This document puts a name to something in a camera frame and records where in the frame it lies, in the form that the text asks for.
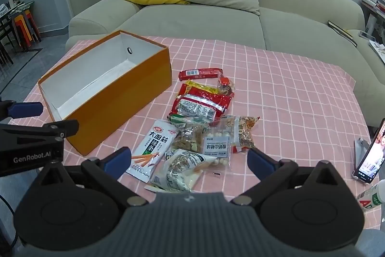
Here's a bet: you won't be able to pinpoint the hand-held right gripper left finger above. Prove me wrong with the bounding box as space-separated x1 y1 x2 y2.
34 146 148 209

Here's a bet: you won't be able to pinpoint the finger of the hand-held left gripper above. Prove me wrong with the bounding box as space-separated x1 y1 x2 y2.
0 119 79 153
0 100 44 119

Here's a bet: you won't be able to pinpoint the smartphone with dark screen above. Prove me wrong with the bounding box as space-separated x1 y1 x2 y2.
358 31 376 42

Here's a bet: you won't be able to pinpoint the white green snack packet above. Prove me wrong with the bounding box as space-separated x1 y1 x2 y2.
126 119 178 184

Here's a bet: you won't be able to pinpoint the clear nut mix packet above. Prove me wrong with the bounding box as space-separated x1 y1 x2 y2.
173 123 208 153

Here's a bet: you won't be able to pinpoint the smartphone with lit screen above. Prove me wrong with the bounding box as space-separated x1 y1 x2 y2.
352 118 385 184

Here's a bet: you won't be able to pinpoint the orange peanut snack packet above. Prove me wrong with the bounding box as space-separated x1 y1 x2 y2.
227 115 260 153

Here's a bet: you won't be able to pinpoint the dark book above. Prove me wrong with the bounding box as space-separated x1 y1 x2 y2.
328 20 358 47

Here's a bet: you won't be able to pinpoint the small red candy packet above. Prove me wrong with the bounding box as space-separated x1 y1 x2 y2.
217 76 235 95

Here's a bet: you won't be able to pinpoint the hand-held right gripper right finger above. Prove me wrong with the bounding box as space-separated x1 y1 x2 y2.
230 148 346 206

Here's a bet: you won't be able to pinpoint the white snack bag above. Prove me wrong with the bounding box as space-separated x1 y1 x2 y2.
144 149 218 193

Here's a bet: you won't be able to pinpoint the grey-green sofa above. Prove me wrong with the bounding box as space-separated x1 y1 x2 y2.
65 0 385 125

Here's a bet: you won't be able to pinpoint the white phone stand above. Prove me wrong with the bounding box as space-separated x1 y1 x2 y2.
354 138 370 173

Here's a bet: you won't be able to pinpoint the pink checked tablecloth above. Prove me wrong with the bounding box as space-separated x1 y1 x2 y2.
9 34 372 233

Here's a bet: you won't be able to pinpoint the large red snack bag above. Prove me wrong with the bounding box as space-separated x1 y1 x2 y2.
170 84 235 125

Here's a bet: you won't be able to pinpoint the white bottle red letters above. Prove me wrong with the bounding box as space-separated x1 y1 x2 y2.
356 179 385 214

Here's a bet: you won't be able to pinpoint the black cable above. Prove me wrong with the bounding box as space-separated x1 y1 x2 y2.
0 194 16 248

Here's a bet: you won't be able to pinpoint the shelf with books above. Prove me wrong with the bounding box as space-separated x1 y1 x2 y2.
361 0 385 35

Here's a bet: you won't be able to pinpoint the orange cardboard box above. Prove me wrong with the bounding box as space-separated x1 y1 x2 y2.
38 30 173 156

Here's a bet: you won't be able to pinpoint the clear white balls packet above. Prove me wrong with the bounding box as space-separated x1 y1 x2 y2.
201 121 233 169

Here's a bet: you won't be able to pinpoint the yellow snack packet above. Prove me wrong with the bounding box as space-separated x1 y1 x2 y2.
183 80 220 95

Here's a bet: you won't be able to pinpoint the stack of coloured stools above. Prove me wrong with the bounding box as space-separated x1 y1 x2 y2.
13 10 42 50

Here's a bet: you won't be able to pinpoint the long red snack packet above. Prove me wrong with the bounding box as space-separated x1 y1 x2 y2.
179 67 224 81

